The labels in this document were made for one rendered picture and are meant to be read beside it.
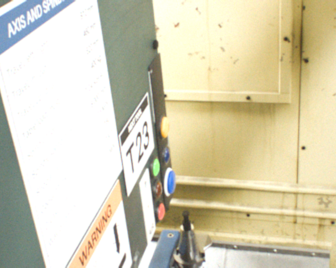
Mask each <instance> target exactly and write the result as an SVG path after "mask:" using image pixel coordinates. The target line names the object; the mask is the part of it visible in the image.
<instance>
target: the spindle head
mask: <svg viewBox="0 0 336 268"><path fill-rule="evenodd" d="M12 1H14V0H0V8H1V7H3V6H5V5H7V4H8V3H10V2H12ZM97 7H98V14H99V18H100V25H101V32H102V40H103V47H104V51H105V58H106V65H107V73H108V80H109V84H110V91H111V98H112V106H113V113H114V117H115V124H116V131H117V135H118V134H119V133H120V131H121V130H122V128H123V127H124V125H125V124H126V122H127V120H128V119H129V118H130V116H131V115H132V113H133V111H134V110H135V108H136V107H137V106H138V104H139V103H140V101H141V99H142V98H143V96H144V95H145V93H146V92H147V93H148V100H149V109H150V119H151V124H152V134H153V143H154V148H153V150H152V152H151V154H150V155H149V157H148V159H147V161H146V163H145V165H144V167H143V169H142V171H141V173H140V175H139V177H138V178H137V180H136V182H135V184H134V186H133V188H132V190H131V192H130V194H129V196H127V195H126V188H125V181H124V173H123V169H122V170H121V171H120V173H119V175H118V177H117V178H116V180H115V182H114V184H113V185H112V187H111V189H110V191H109V192H108V194H107V195H106V197H105V199H104V201H103V202H102V204H101V206H100V208H99V209H98V211H97V213H96V215H95V216H94V218H93V219H92V221H91V223H90V225H89V226H88V228H87V230H86V232H85V233H84V235H83V237H82V239H81V240H80V242H79V244H78V246H77V247H76V249H75V250H74V252H73V254H72V255H71V257H70V259H69V261H68V263H67V264H66V266H65V268H67V267H68V265H69V263H70V262H71V260H72V258H73V256H74V255H75V253H76V251H77V249H78V247H79V246H80V244H81V243H82V241H83V239H84V237H85V236H86V234H87V232H88V230H89V229H90V227H91V225H92V223H93V222H94V220H95V218H96V217H97V215H98V213H99V211H100V210H101V208H102V206H103V204H104V203H105V201H106V199H107V197H108V196H109V194H110V192H111V190H112V189H113V187H114V186H115V184H116V182H117V180H119V184H120V190H121V197H122V205H123V209H124V216H125V222H126V229H127V236H128V240H129V247H130V254H131V261H132V264H131V266H130V268H139V265H140V263H141V261H142V258H143V256H144V254H145V251H146V248H147V246H148V242H147V237H146V229H145V222H144V213H143V205H142V201H141V193H140V185H139V183H140V181H141V179H142V177H143V175H144V173H145V172H146V170H147V169H148V172H149V180H150V189H151V194H152V202H153V211H154V220H155V226H156V225H157V221H156V219H155V208H156V204H157V202H158V201H154V199H153V184H154V180H155V179H159V180H160V181H161V175H160V166H159V172H158V175H157V177H156V178H155V179H152V178H151V176H150V171H149V168H150V161H151V158H152V157H153V156H157V158H158V160H159V156H158V147H157V137H156V131H155V123H154V113H153V104H152V94H151V88H150V79H149V68H148V67H149V65H150V64H151V63H152V61H153V60H154V59H155V57H156V56H157V54H158V47H159V42H158V40H157V34H156V28H155V17H154V7H153V0H97ZM161 184H162V181H161ZM159 200H161V201H162V202H163V204H164V200H163V191H162V193H161V195H160V199H159ZM0 268H46V265H45V261H44V257H43V254H42V250H41V246H40V241H39V238H38V235H37V230H36V226H35V222H34V218H33V215H32V211H31V207H30V203H29V199H28V196H27V191H26V188H25V183H24V180H23V176H22V172H21V168H20V164H19V161H18V157H17V153H16V149H15V144H14V141H13V138H12V134H11V129H10V125H9V122H8V118H7V114H6V110H5V107H4V103H3V99H2V95H1V90H0Z"/></svg>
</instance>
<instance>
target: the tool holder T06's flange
mask: <svg viewBox="0 0 336 268"><path fill-rule="evenodd" d="M199 248H200V253H201V254H200V256H199V258H198V259H196V260H194V261H183V260H181V259H180V258H179V255H174V261H175V262H174V263H175V267H179V268H204V265H202V263H203V262H206V259H205V250H204V249H203V248H202V247H201V246H200V245H199ZM178 250H179V247H178V248H177V249H176V253H177V254H178Z"/></svg>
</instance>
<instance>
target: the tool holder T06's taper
mask: <svg viewBox="0 0 336 268"><path fill-rule="evenodd" d="M200 254H201V253H200V248H199V245H198V242H197V238H196V234H195V230H194V227H193V225H192V224H191V229H189V230H184V229H183V227H182V225H181V230H180V237H179V250H178V255H179V258H180V259H181V260H183V261H194V260H196V259H198V258H199V256H200Z"/></svg>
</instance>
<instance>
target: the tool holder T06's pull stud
mask: <svg viewBox="0 0 336 268"><path fill-rule="evenodd" d="M182 215H183V221H182V227H183V229H184V230H189V229H191V220H190V219H189V217H188V216H189V215H190V212H189V211H187V210H184V211H183V212H182Z"/></svg>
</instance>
